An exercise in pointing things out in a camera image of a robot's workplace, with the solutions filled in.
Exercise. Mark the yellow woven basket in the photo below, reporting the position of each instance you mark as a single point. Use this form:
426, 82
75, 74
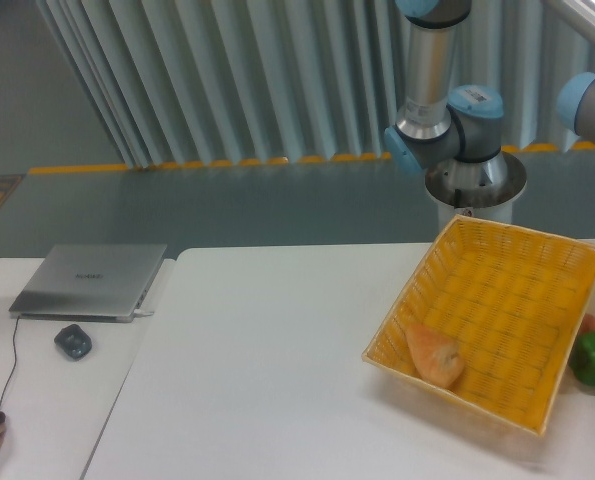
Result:
512, 298

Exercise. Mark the orange vegetable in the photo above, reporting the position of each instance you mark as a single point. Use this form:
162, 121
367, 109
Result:
587, 325

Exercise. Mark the white usb cable plug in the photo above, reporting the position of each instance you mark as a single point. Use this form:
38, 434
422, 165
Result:
139, 313

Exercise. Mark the bread loaf piece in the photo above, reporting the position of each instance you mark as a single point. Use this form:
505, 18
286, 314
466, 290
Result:
436, 356

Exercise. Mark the green bell pepper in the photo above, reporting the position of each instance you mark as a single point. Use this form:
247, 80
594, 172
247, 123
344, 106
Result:
582, 358

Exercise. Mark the silver closed laptop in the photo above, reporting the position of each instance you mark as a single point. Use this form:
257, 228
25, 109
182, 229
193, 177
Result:
92, 282

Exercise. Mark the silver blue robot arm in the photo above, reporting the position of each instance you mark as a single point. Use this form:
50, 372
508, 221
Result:
455, 136

